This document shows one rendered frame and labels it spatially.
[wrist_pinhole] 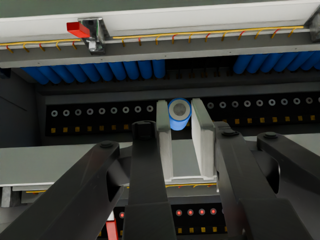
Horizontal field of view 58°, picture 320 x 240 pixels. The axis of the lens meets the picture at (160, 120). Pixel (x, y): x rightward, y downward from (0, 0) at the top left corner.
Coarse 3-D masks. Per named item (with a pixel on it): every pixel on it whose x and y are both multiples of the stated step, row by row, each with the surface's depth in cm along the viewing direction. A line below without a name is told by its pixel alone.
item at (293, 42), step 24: (24, 48) 36; (48, 48) 37; (72, 48) 37; (120, 48) 36; (144, 48) 36; (168, 48) 36; (192, 48) 36; (216, 48) 36; (240, 48) 36; (264, 48) 36; (288, 48) 36; (312, 48) 36
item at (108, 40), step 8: (224, 32) 36; (232, 32) 36; (240, 32) 36; (248, 32) 36; (256, 32) 36; (264, 32) 36; (272, 32) 36; (280, 32) 36; (288, 32) 36; (48, 40) 36; (80, 40) 36; (112, 40) 36; (120, 40) 36; (128, 40) 36; (136, 40) 36; (144, 40) 36; (152, 40) 36; (0, 48) 37; (16, 48) 37
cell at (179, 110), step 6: (174, 102) 21; (180, 102) 21; (186, 102) 21; (168, 108) 21; (174, 108) 21; (180, 108) 21; (186, 108) 21; (174, 114) 21; (180, 114) 21; (186, 114) 21; (174, 120) 21; (180, 120) 21; (186, 120) 21; (174, 126) 24; (180, 126) 24
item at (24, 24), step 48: (0, 0) 32; (48, 0) 32; (96, 0) 32; (144, 0) 31; (192, 0) 31; (240, 0) 31; (288, 0) 31; (0, 96) 41; (48, 96) 50; (96, 96) 49; (144, 96) 49; (192, 96) 49
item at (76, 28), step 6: (72, 24) 26; (78, 24) 26; (72, 30) 26; (78, 30) 26; (84, 30) 28; (78, 36) 29; (84, 36) 29; (90, 36) 30; (90, 42) 33; (96, 42) 33; (90, 48) 33; (96, 48) 33
